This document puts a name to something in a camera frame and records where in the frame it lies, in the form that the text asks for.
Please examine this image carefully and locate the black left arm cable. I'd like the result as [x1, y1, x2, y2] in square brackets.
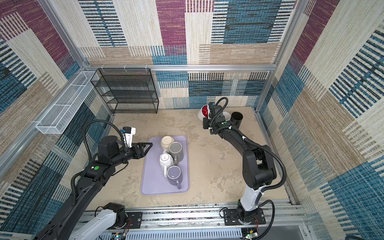
[70, 119, 127, 205]

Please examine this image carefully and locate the purple ceramic mug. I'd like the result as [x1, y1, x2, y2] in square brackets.
[167, 166, 183, 190]

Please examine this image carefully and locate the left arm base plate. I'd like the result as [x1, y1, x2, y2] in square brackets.
[122, 212, 143, 232]

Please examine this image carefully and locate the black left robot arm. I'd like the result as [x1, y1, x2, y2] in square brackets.
[34, 136, 153, 240]

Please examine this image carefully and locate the cream speckled mug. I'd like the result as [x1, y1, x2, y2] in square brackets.
[161, 136, 175, 151]

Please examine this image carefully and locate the aluminium front rail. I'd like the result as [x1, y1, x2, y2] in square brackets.
[68, 203, 310, 240]

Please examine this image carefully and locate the grey ceramic mug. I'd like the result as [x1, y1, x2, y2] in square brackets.
[169, 142, 184, 166]

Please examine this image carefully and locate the white ceramic mug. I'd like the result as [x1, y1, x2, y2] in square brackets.
[198, 105, 209, 121]

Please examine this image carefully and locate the white wire mesh basket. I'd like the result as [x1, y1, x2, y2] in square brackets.
[36, 71, 95, 135]

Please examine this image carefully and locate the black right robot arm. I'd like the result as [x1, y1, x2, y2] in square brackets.
[203, 103, 285, 224]

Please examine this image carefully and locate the lavender plastic tray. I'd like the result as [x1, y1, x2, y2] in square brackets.
[141, 135, 190, 196]

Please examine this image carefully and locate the black wire mesh shelf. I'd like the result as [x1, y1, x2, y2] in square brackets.
[91, 68, 159, 114]

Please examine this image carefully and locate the black ceramic mug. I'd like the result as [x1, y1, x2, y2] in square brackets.
[230, 112, 244, 128]

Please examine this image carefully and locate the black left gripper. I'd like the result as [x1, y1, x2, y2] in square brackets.
[111, 142, 153, 168]

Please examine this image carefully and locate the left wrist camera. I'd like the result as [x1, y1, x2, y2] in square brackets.
[120, 127, 136, 148]

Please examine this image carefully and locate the white patterned mug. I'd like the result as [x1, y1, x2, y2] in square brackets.
[159, 152, 174, 178]

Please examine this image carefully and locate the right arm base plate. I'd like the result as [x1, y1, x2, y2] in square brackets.
[220, 208, 266, 226]

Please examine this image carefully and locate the light blue mug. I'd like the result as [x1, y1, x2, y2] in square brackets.
[223, 111, 231, 121]

